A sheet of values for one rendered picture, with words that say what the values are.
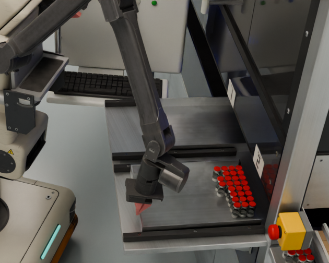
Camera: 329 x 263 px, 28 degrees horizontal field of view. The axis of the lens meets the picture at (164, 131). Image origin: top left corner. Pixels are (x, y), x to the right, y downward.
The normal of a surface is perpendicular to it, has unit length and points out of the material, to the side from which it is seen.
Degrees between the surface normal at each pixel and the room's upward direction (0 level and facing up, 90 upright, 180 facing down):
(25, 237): 0
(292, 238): 90
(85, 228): 0
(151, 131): 73
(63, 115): 0
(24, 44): 69
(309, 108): 90
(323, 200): 90
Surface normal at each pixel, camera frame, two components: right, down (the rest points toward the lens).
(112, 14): -0.41, 0.29
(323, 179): 0.15, 0.62
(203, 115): 0.07, -0.79
